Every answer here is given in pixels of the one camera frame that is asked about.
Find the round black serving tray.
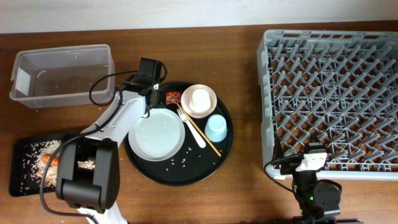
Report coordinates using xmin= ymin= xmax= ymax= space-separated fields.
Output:
xmin=124 ymin=83 xmax=233 ymax=186

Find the pink small bowl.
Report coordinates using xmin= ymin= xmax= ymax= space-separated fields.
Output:
xmin=181 ymin=84 xmax=217 ymax=119

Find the wooden chopstick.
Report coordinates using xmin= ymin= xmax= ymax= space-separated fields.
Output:
xmin=177 ymin=103 xmax=221 ymax=157

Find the grey round plate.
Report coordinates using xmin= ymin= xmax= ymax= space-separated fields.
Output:
xmin=128 ymin=109 xmax=185 ymax=162

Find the red snack wrapper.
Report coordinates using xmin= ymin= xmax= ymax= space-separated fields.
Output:
xmin=165 ymin=91 xmax=182 ymax=105

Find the pile of rice scraps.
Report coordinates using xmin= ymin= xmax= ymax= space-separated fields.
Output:
xmin=20 ymin=139 xmax=96 ymax=190

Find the white plastic fork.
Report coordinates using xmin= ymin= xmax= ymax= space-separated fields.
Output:
xmin=177 ymin=108 xmax=206 ymax=148

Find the black rectangular waste tray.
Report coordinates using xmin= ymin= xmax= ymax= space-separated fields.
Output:
xmin=9 ymin=132 xmax=78 ymax=197

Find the white cup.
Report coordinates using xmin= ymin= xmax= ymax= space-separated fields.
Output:
xmin=190 ymin=88 xmax=211 ymax=113

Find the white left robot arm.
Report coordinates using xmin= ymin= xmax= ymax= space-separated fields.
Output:
xmin=55 ymin=58 xmax=167 ymax=223

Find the clear plastic bin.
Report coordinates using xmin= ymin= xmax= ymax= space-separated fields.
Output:
xmin=9 ymin=44 xmax=115 ymax=109

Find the grey dishwasher rack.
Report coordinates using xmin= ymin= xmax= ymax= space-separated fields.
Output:
xmin=257 ymin=30 xmax=397 ymax=180

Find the orange carrot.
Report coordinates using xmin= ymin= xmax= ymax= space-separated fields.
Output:
xmin=41 ymin=154 xmax=59 ymax=167

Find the light blue cup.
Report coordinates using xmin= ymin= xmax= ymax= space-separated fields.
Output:
xmin=205 ymin=114 xmax=228 ymax=142

